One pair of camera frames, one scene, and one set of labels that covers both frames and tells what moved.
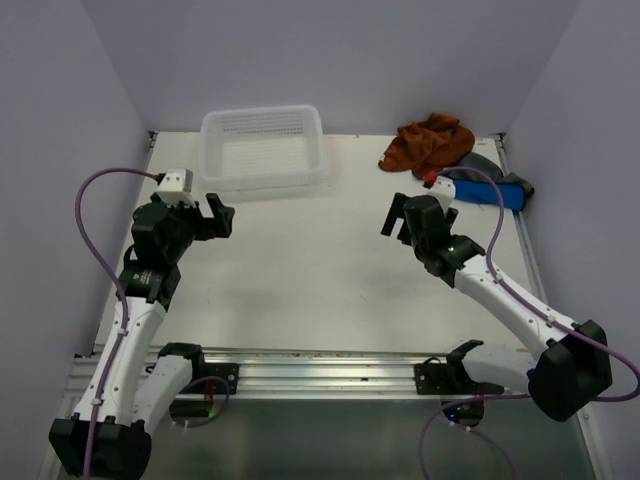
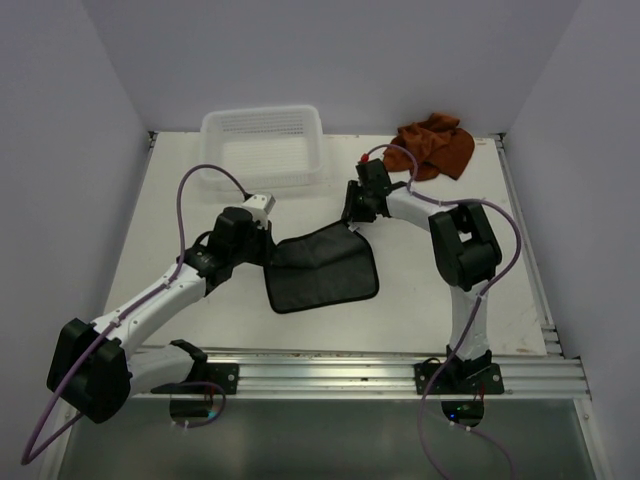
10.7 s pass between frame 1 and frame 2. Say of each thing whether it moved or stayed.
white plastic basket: stayed
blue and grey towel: moved
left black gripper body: moved
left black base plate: stayed
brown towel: stayed
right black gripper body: moved
